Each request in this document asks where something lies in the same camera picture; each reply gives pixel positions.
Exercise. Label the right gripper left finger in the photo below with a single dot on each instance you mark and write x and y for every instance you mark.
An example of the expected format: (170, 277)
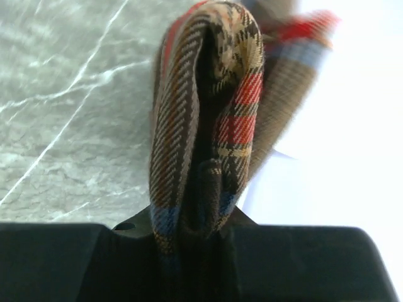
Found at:
(88, 261)

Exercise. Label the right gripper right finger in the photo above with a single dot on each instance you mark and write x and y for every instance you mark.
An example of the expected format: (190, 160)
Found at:
(300, 263)

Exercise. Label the red brown plaid shirt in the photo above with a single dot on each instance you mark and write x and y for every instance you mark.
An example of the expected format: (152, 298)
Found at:
(228, 80)

